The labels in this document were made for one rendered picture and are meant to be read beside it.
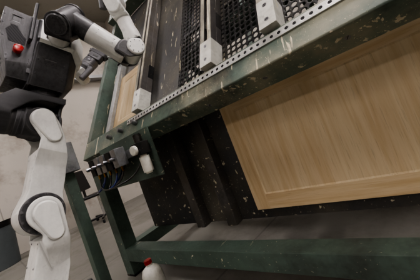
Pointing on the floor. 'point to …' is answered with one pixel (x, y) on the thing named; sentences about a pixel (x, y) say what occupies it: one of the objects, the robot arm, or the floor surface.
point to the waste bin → (8, 245)
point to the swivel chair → (89, 194)
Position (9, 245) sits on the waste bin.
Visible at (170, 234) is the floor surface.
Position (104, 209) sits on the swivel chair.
